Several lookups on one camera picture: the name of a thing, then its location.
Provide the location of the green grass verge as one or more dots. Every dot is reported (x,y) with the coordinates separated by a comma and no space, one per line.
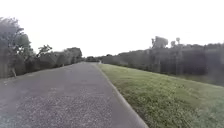
(166,96)

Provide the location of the grey asphalt path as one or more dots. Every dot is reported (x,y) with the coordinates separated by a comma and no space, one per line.
(66,96)

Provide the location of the row of trees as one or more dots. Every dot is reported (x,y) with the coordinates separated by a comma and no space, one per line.
(173,60)
(20,56)

